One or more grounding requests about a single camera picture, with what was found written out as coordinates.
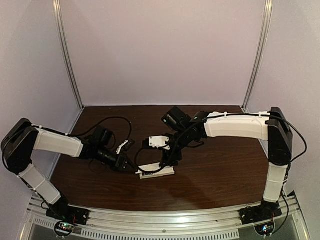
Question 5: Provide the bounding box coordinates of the white remote control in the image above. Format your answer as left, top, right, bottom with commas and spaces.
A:
138, 167, 175, 180

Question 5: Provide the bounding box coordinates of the white battery cover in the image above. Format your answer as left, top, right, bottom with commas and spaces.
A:
138, 162, 161, 172

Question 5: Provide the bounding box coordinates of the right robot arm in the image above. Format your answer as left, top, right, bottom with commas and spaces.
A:
160, 106, 297, 209

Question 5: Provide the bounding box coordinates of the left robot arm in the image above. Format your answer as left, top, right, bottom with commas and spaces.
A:
0, 118, 137, 206

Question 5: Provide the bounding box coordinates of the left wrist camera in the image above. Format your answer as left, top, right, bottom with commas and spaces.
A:
116, 139, 135, 155

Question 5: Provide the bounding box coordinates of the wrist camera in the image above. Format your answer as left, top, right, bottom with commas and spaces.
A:
116, 139, 135, 155
142, 135, 170, 151

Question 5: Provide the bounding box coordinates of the right camera cable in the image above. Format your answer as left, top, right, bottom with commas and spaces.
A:
134, 129, 191, 175

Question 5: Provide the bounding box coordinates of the camera cable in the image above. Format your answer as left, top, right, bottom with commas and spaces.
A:
134, 129, 191, 175
67, 117, 133, 146

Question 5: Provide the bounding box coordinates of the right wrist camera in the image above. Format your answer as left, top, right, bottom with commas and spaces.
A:
142, 135, 170, 151

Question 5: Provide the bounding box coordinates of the left camera cable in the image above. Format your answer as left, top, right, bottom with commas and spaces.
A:
67, 117, 133, 146

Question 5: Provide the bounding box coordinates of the front aluminium rail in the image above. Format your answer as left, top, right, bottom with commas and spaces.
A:
17, 195, 311, 240

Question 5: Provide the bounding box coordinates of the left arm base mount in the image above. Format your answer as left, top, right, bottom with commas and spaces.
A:
46, 197, 90, 239

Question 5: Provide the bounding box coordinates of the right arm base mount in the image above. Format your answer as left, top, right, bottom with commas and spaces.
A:
238, 199, 282, 237

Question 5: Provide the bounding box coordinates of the left aluminium frame post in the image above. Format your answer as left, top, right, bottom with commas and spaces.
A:
52, 0, 84, 110

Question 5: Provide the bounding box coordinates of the aluminium frame post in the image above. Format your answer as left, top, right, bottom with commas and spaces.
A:
241, 0, 273, 113
52, 0, 84, 110

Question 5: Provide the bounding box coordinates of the right aluminium frame post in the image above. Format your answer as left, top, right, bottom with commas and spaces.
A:
241, 0, 273, 113

